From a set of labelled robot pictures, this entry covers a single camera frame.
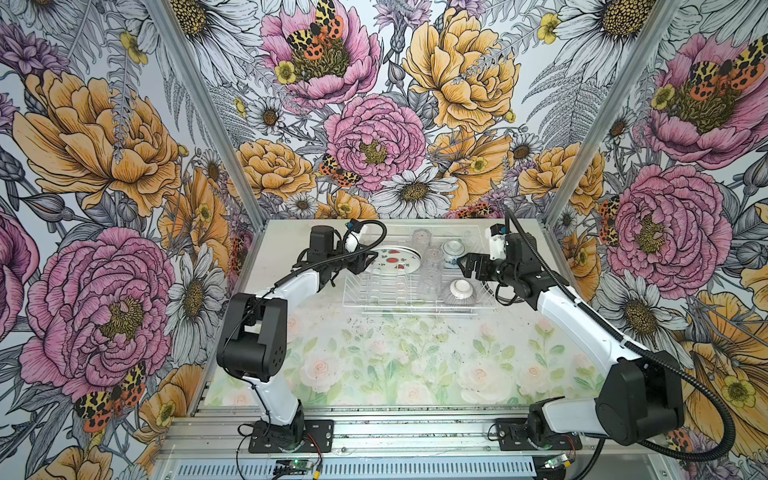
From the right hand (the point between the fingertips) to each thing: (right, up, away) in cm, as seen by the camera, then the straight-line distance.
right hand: (471, 269), depth 85 cm
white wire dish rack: (-14, -2, +16) cm, 22 cm away
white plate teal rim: (-21, +2, +11) cm, 24 cm away
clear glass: (-12, +9, +18) cm, 23 cm away
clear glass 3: (-10, -4, +9) cm, 14 cm away
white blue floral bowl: (-2, +5, +18) cm, 19 cm away
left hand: (-29, +3, +8) cm, 30 cm away
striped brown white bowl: (-1, -8, +9) cm, 12 cm away
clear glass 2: (-9, +2, +13) cm, 16 cm away
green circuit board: (-44, -44, -14) cm, 64 cm away
